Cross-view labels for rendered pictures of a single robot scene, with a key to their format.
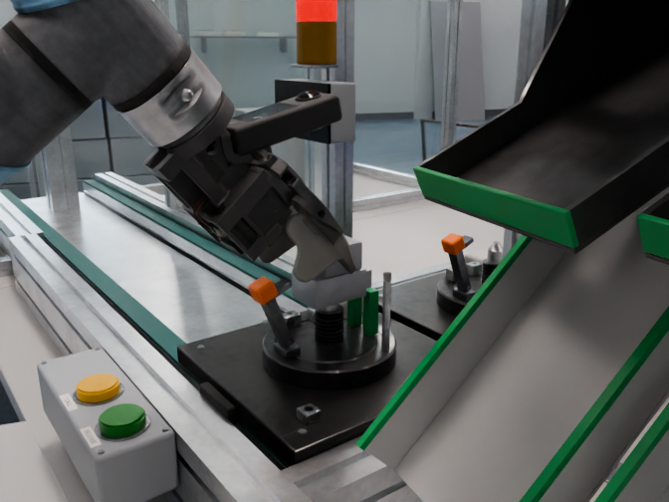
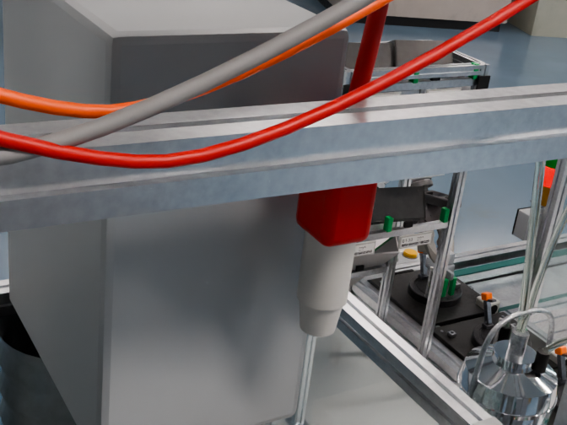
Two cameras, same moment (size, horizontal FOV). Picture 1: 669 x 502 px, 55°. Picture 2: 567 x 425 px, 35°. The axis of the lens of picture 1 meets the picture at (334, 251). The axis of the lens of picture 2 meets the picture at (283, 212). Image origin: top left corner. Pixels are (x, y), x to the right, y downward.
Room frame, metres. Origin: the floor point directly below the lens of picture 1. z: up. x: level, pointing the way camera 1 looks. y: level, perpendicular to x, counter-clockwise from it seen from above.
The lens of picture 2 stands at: (0.32, -2.08, 2.10)
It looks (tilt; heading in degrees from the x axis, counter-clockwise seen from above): 25 degrees down; 94
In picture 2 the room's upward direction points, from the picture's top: 7 degrees clockwise
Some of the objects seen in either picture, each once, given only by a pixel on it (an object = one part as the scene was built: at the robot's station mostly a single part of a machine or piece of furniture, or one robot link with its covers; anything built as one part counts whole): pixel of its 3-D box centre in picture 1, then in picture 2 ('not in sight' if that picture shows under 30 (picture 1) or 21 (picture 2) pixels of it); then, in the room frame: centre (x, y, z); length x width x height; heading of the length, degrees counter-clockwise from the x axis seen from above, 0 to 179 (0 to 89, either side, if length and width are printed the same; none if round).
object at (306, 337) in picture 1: (329, 348); (434, 290); (0.61, 0.01, 0.98); 0.14 x 0.14 x 0.02
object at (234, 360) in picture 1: (329, 365); (433, 296); (0.61, 0.01, 0.96); 0.24 x 0.24 x 0.02; 36
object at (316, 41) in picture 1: (317, 43); (546, 193); (0.84, 0.02, 1.29); 0.05 x 0.05 x 0.05
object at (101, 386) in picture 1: (99, 391); (410, 255); (0.56, 0.23, 0.96); 0.04 x 0.04 x 0.02
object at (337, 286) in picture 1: (336, 262); (443, 260); (0.62, 0.00, 1.07); 0.08 x 0.04 x 0.07; 126
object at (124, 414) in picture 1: (122, 423); not in sight; (0.50, 0.19, 0.96); 0.04 x 0.04 x 0.02
